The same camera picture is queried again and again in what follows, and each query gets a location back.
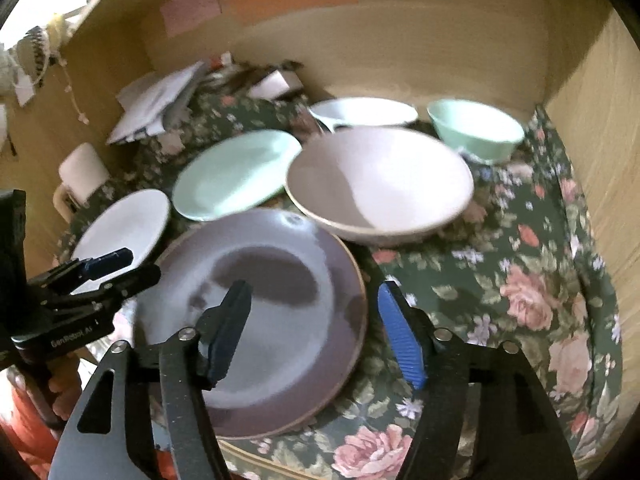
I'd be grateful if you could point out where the white plate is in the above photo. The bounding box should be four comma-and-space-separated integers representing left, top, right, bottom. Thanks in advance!
72, 190, 170, 295

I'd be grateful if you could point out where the mint green plate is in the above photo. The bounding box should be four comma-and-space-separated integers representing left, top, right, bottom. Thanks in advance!
171, 129, 302, 222

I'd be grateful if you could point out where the purple plate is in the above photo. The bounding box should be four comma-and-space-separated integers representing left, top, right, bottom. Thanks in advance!
132, 208, 368, 440

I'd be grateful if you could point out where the pink bowl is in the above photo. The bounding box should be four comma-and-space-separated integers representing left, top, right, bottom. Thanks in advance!
285, 127, 474, 247

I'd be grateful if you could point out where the mint green bowl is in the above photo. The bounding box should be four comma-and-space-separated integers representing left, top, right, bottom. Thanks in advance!
426, 99, 525, 165

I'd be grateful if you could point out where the white bowl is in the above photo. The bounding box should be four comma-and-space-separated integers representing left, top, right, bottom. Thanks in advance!
308, 96, 419, 132

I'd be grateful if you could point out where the orange sleeve forearm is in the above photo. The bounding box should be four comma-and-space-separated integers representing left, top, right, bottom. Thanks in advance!
1, 380, 58, 479

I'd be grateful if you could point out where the left hand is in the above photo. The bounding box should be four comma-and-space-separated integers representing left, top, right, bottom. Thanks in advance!
29, 353, 82, 425

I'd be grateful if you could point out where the cream mug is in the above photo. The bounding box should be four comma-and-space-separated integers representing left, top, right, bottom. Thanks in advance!
52, 143, 111, 223

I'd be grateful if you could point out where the floral tablecloth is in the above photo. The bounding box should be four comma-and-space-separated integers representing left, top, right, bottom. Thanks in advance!
54, 91, 626, 480

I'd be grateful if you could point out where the white paper stack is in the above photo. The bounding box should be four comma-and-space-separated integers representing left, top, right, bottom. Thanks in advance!
106, 61, 210, 145

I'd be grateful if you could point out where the small white box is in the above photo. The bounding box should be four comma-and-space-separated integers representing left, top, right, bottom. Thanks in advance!
247, 70, 304, 101

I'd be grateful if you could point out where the pink sticky note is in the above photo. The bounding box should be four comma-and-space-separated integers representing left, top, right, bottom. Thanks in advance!
160, 0, 221, 38

